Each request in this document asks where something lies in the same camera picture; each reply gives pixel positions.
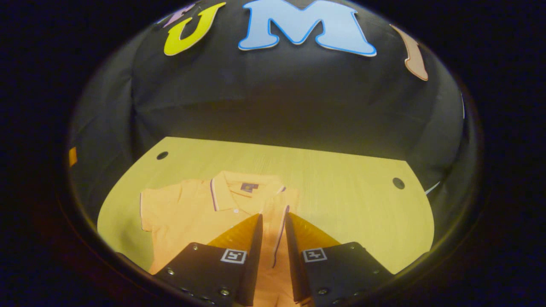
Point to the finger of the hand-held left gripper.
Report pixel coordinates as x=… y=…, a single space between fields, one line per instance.
x=73 y=156

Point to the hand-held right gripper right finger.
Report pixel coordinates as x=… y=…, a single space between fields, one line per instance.
x=292 y=256

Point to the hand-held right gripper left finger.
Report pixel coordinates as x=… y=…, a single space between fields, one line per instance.
x=255 y=256

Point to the orange T-shirt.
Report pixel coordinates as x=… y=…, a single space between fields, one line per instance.
x=183 y=213

